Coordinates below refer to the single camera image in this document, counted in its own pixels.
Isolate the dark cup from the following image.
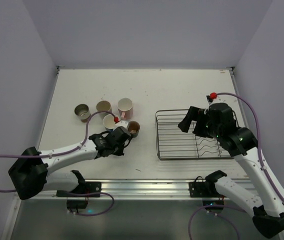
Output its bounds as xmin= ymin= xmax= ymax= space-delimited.
xmin=128 ymin=121 xmax=140 ymax=138

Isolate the blue hexagonal mug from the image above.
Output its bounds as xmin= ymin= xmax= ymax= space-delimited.
xmin=103 ymin=114 xmax=116 ymax=132

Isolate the pink hexagonal mug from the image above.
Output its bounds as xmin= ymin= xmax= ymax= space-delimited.
xmin=117 ymin=98 xmax=134 ymax=120

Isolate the beige tall cup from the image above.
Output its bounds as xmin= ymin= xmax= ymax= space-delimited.
xmin=96 ymin=100 xmax=112 ymax=118

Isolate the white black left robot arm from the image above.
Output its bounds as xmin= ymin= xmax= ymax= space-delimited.
xmin=9 ymin=126 xmax=132 ymax=200

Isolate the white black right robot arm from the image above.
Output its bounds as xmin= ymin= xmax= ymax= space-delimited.
xmin=178 ymin=102 xmax=284 ymax=239

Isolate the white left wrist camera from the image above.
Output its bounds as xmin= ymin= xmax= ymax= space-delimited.
xmin=113 ymin=117 xmax=129 ymax=130

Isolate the grey wire dish rack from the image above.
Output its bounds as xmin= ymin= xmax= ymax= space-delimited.
xmin=155 ymin=109 xmax=231 ymax=161

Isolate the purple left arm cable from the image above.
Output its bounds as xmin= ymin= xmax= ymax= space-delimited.
xmin=0 ymin=111 xmax=120 ymax=193

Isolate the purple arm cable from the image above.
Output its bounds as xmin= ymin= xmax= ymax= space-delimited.
xmin=207 ymin=91 xmax=284 ymax=236
xmin=0 ymin=111 xmax=120 ymax=193

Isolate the aluminium front rail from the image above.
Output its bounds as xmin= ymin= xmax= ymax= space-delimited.
xmin=85 ymin=177 xmax=218 ymax=200

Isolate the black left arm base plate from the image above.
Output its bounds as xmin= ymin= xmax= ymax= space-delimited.
xmin=56 ymin=181 xmax=102 ymax=198

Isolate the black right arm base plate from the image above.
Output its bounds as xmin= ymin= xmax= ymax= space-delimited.
xmin=188 ymin=177 xmax=222 ymax=198

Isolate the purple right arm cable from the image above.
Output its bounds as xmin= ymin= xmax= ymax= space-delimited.
xmin=207 ymin=91 xmax=284 ymax=236

